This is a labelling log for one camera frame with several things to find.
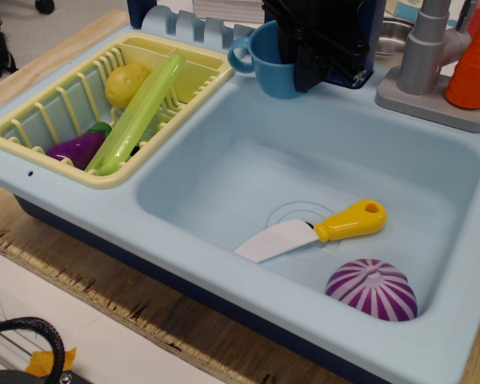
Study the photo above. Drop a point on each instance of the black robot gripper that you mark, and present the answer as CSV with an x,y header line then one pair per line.
x,y
320,38

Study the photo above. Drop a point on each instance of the blue plastic toy cup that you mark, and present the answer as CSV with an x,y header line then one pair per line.
x,y
259,54

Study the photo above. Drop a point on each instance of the pale yellow drying rack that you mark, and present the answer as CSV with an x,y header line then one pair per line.
x,y
72,100

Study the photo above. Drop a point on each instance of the steel bowl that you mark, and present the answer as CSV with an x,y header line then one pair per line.
x,y
393,36

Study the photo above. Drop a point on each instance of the grey toy faucet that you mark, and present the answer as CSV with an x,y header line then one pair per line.
x,y
417,87

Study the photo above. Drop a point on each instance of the orange toy carrot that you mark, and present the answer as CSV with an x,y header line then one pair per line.
x,y
464,87

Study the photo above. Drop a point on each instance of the yellow toy potato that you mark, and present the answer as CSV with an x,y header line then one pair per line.
x,y
123,84

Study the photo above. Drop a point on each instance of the lime green plastic plate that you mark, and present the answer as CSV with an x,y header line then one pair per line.
x,y
136,117

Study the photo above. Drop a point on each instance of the purple toy eggplant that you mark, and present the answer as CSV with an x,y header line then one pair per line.
x,y
81,150

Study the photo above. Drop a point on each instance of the purple striped toy onion half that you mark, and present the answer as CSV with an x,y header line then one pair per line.
x,y
374,287

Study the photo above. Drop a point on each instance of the black chair caster wheel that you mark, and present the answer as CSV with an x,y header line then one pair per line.
x,y
44,6

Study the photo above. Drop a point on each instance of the yellow tape piece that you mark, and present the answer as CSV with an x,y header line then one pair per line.
x,y
41,362

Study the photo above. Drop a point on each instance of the yellow handled toy knife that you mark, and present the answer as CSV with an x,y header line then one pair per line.
x,y
362,218

